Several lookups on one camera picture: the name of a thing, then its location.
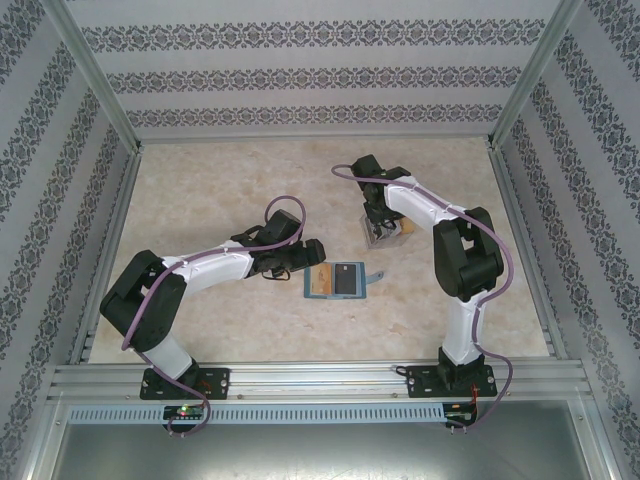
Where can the aluminium side rail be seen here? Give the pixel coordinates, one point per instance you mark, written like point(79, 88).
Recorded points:
point(525, 250)
point(109, 250)

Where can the gold credit card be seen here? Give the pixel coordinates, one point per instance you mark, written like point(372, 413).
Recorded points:
point(320, 279)

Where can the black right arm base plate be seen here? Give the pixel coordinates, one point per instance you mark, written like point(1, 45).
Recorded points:
point(420, 382)

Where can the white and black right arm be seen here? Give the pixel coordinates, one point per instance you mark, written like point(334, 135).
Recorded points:
point(470, 275)

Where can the black credit card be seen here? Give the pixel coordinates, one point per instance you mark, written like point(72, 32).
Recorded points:
point(346, 278)

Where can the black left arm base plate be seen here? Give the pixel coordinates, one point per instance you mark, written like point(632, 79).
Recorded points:
point(220, 382)

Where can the blue leather card holder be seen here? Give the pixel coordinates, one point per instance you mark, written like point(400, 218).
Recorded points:
point(362, 280)

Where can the clear plastic card box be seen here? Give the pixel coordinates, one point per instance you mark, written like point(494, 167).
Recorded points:
point(395, 244)

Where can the grey sheet metal tray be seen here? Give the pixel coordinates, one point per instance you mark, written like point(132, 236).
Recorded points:
point(320, 455)

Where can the aluminium mounting rail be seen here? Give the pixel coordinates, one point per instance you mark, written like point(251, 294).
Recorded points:
point(310, 382)

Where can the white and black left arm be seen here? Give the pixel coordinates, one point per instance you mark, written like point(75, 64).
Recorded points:
point(145, 325)

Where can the aluminium frame post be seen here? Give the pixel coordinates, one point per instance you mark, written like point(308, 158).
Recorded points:
point(95, 70)
point(536, 70)

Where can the gold card stack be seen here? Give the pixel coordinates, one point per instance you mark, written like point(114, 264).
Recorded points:
point(406, 228)

